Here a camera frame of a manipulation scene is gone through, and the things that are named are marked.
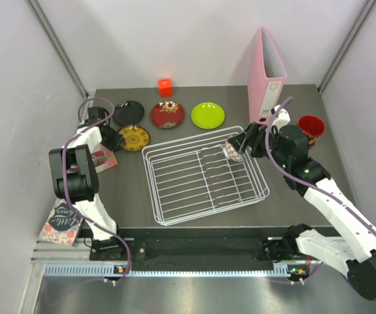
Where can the orange cube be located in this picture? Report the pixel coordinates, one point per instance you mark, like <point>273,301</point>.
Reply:
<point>165,87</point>

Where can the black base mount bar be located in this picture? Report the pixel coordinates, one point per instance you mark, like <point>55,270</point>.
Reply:
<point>208,248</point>

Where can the black glossy plate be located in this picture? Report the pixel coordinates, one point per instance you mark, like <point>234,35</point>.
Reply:
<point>128,113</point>

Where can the floral patterned cloth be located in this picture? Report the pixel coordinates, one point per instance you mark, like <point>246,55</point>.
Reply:
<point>62,225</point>

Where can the red cup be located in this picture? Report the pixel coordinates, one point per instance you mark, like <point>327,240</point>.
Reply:
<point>313,127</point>

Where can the yellow plate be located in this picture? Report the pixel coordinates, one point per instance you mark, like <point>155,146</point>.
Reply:
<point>135,138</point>

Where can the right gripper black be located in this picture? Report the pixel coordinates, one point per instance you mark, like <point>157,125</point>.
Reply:
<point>257,134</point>

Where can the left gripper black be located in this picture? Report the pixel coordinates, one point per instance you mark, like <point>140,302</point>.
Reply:
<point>118,138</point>

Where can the white wire dish rack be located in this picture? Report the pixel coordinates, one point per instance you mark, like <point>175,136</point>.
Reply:
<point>192,178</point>

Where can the red floral plate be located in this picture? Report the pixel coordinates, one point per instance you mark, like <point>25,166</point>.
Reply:
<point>167,114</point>

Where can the red blue patterned bowl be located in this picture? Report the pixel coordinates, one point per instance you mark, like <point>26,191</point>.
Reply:
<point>231,150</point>

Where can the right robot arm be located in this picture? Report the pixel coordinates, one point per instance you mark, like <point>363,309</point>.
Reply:
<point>288,149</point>

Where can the pink ring binder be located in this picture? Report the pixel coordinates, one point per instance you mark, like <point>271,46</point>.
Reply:
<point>266,79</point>

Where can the green plate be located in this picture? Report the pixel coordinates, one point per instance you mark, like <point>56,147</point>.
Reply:
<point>208,115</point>

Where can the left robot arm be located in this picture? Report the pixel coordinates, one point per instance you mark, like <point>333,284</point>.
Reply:
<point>75,180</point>

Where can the red illustrated card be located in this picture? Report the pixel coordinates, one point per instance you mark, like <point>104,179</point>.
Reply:
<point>103,159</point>

